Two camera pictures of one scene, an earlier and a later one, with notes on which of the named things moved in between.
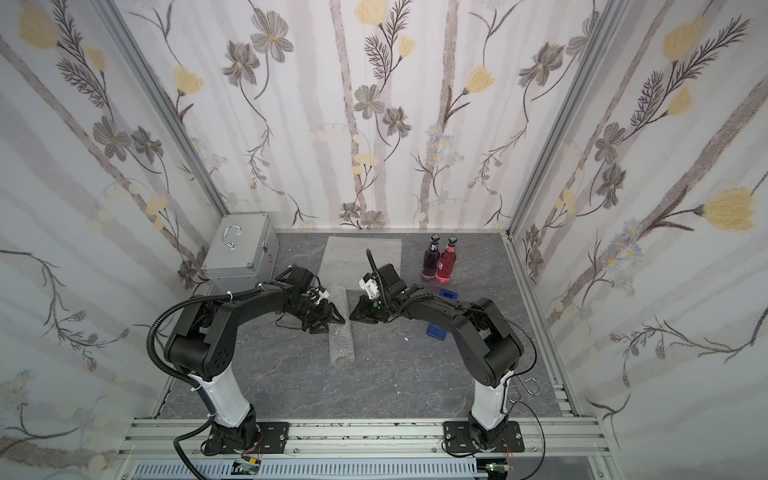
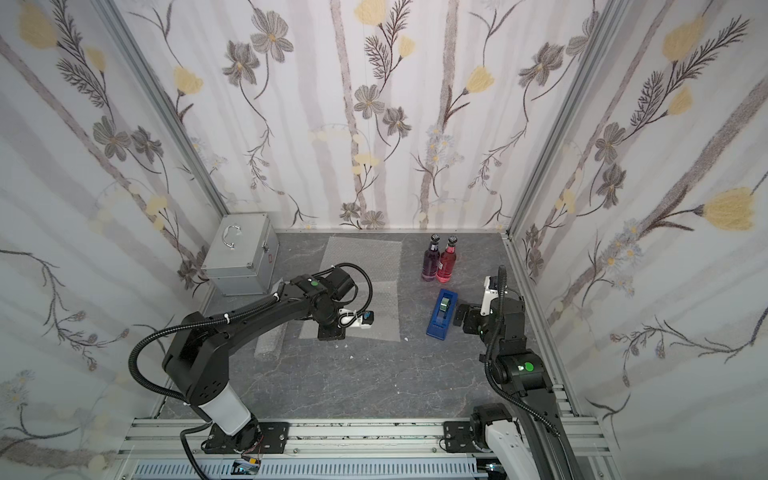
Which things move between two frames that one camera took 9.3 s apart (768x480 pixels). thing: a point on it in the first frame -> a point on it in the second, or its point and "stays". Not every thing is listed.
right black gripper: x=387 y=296 -> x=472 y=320
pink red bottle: x=448 y=260 stays
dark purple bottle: x=431 y=259 stays
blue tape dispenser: x=435 y=331 stays
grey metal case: x=243 y=252 stays
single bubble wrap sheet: x=340 y=336 -> x=269 y=344
